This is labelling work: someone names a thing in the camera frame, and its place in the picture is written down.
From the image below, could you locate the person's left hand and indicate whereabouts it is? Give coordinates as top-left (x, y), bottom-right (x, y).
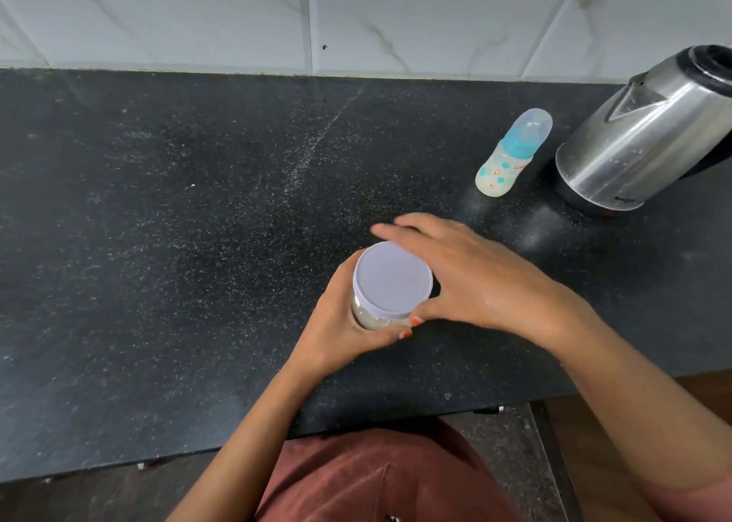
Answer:
top-left (285, 247), bottom-right (414, 379)

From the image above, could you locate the person's right hand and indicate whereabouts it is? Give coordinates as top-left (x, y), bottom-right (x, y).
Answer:
top-left (370, 212), bottom-right (590, 351)

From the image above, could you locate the clear milk powder jar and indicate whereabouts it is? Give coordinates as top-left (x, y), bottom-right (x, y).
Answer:
top-left (349, 292), bottom-right (413, 331)

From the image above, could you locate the lilac round jar lid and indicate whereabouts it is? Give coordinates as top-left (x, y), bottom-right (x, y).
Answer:
top-left (352, 241), bottom-right (434, 320)

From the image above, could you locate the clear plastic baby bottle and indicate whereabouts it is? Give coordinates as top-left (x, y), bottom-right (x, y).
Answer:
top-left (474, 141), bottom-right (536, 199)

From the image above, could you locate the blue bottle teat cap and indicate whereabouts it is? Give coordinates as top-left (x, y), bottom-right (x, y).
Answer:
top-left (502, 108), bottom-right (554, 161)

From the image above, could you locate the steel electric kettle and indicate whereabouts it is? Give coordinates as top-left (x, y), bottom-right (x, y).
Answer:
top-left (554, 44), bottom-right (732, 217)

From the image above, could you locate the person's left forearm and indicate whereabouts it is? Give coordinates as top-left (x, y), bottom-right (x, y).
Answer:
top-left (165, 361), bottom-right (324, 522)

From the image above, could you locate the person's right forearm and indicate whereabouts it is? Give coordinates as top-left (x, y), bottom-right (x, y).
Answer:
top-left (546, 301), bottom-right (732, 494)

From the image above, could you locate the reddish pink garment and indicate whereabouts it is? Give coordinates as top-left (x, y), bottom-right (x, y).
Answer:
top-left (254, 418), bottom-right (732, 522)

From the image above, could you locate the dark wooden cabinet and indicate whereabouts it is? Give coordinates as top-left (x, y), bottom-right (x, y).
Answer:
top-left (0, 369), bottom-right (732, 522)

